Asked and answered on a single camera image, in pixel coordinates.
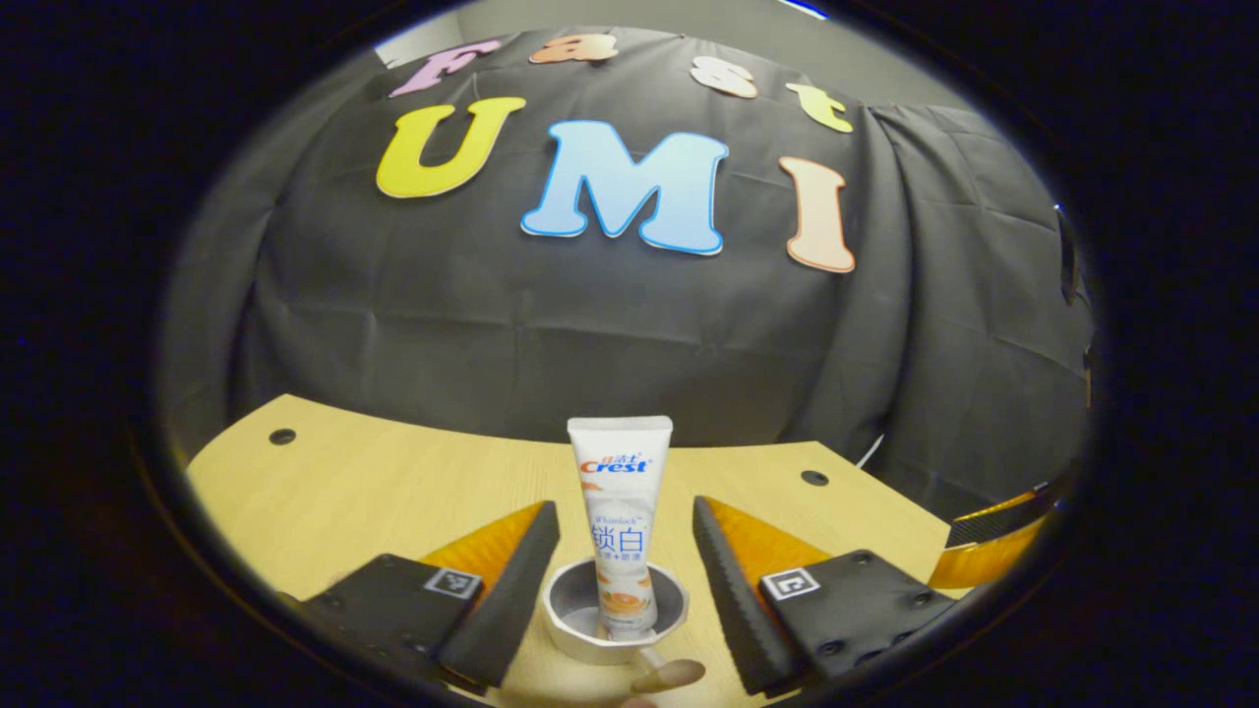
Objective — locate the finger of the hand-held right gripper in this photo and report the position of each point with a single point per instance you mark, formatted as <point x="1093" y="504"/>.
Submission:
<point x="984" y="565"/>

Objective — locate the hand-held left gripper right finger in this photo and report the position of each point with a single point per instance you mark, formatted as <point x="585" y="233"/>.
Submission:
<point x="733" y="600"/>

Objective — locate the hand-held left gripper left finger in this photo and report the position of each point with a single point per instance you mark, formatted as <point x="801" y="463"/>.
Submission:
<point x="507" y="610"/>

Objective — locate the white toothpaste tube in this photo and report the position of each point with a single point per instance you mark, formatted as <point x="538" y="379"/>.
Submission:
<point x="620" y="511"/>

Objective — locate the light wooden desktop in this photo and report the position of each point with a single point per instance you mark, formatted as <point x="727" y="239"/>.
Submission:
<point x="374" y="482"/>

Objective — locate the black backdrop cloth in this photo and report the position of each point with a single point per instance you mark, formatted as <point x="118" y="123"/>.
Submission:
<point x="492" y="324"/>

